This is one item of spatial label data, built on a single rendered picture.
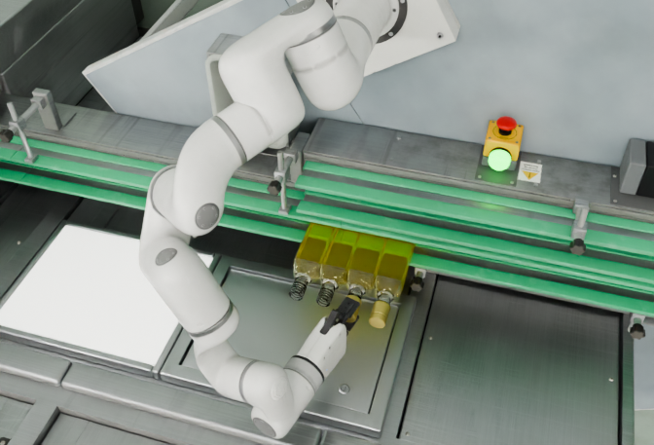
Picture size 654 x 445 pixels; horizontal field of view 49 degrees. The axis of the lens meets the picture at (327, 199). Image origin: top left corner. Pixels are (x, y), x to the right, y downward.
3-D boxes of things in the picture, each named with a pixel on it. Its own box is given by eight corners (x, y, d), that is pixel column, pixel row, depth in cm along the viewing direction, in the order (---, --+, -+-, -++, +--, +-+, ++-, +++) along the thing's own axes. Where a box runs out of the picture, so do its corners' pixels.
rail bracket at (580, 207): (568, 204, 144) (564, 253, 135) (577, 177, 139) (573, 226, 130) (590, 208, 143) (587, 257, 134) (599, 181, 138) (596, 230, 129)
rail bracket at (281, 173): (288, 188, 163) (270, 226, 155) (284, 129, 152) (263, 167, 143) (301, 191, 163) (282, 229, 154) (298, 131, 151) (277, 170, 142)
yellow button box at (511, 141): (486, 143, 156) (481, 166, 150) (490, 116, 150) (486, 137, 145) (519, 149, 154) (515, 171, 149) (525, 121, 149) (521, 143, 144)
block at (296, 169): (298, 163, 167) (287, 182, 162) (295, 129, 160) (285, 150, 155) (312, 165, 166) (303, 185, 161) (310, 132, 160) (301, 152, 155)
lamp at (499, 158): (488, 162, 149) (486, 171, 147) (490, 145, 146) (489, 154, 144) (509, 166, 148) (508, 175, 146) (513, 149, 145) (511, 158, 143)
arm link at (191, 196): (201, 108, 113) (123, 160, 109) (234, 124, 102) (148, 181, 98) (241, 178, 120) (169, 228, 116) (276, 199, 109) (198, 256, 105)
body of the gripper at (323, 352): (320, 399, 135) (350, 355, 142) (320, 369, 128) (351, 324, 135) (287, 381, 138) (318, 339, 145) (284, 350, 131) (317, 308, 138)
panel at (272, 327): (66, 227, 183) (-17, 333, 159) (63, 218, 181) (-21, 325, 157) (416, 304, 163) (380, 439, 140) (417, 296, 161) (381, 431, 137)
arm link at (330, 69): (333, 77, 128) (307, 125, 116) (303, 10, 122) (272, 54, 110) (382, 63, 124) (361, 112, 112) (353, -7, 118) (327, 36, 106)
